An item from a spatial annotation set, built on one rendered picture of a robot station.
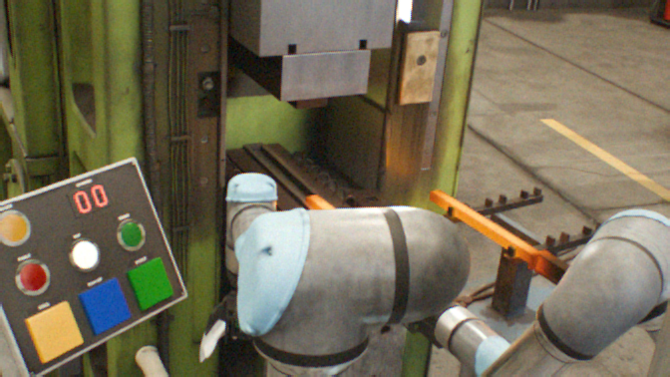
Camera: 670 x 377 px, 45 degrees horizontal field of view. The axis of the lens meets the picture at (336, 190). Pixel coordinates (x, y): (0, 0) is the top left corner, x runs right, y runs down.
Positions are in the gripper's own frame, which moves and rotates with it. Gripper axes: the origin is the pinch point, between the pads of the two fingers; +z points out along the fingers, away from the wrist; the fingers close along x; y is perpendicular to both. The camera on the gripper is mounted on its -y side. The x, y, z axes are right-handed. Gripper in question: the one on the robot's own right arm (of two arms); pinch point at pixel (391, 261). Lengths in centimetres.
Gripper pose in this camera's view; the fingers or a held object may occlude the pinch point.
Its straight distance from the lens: 157.5
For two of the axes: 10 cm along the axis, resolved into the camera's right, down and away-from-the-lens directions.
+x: 8.8, -1.6, 4.5
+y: -0.5, 9.1, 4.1
